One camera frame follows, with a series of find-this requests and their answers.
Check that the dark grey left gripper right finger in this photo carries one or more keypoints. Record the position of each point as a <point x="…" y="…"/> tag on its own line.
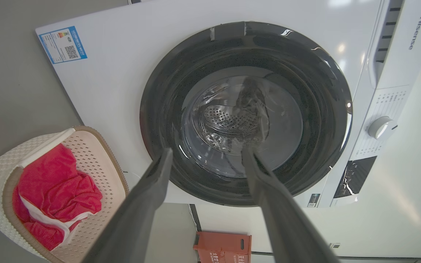
<point x="287" y="223"/>

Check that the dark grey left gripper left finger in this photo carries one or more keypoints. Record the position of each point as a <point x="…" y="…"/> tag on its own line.
<point x="137" y="215"/>

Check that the white woven laundry basket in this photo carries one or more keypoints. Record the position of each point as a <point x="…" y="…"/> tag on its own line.
<point x="97" y="160"/>

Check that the orange plastic crate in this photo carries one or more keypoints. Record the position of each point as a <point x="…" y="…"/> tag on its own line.
<point x="222" y="247"/>

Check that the red garment with white trim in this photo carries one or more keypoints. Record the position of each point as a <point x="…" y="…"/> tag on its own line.
<point x="55" y="193"/>

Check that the black round washer door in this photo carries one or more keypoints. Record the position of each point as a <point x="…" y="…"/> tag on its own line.
<point x="305" y="120"/>

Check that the dark garment inside drum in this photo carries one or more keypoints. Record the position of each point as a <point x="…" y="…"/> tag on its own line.
<point x="252" y="104"/>

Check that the white front-load washing machine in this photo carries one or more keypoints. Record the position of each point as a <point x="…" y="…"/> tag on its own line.
<point x="130" y="91"/>

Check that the white washer control knob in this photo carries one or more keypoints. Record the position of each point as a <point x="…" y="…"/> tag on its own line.
<point x="380" y="127"/>

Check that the blue energy label sticker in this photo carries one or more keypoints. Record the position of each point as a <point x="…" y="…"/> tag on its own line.
<point x="63" y="44"/>

